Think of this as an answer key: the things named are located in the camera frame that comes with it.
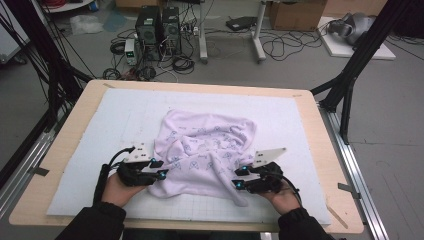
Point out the white desk leg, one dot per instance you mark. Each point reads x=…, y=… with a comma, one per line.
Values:
x=258, y=40
x=202, y=40

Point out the clear plastic bag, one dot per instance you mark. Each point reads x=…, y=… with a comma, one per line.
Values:
x=86, y=24

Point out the white power supply box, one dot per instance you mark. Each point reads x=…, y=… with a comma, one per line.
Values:
x=130, y=50

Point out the large black computer tower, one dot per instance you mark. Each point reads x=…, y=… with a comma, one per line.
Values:
x=148, y=30

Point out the lilac printed towel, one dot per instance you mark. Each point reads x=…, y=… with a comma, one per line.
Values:
x=203, y=156

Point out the aluminium rail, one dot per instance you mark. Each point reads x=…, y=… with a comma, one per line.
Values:
x=30, y=156
x=356, y=173

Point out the person's left hand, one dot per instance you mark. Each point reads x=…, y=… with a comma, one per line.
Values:
x=118, y=191

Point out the grey helmet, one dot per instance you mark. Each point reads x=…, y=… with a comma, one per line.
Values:
x=355, y=26

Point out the thin wooden strip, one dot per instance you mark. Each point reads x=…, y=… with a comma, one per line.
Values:
x=337, y=216

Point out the white floor board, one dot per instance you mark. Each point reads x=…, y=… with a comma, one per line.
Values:
x=340, y=50

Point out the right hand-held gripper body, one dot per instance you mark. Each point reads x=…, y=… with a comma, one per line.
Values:
x=266, y=173

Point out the brown cardboard box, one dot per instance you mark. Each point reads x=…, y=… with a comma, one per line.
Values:
x=296, y=15

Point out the person's right hand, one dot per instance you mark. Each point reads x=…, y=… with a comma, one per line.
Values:
x=283, y=200

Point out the flat black device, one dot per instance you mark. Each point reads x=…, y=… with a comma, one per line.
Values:
x=241, y=22

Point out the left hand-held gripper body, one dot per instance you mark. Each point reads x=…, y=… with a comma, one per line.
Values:
x=138, y=166

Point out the white grid mat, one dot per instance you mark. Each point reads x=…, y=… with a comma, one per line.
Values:
x=116, y=110

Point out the slim black computer tower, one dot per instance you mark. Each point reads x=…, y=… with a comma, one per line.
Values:
x=171, y=28

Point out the blue-grey floor sheet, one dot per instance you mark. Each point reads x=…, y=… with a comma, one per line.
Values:
x=115, y=20

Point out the grey tape piece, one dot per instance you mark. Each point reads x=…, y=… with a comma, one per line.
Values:
x=348, y=190
x=39, y=171

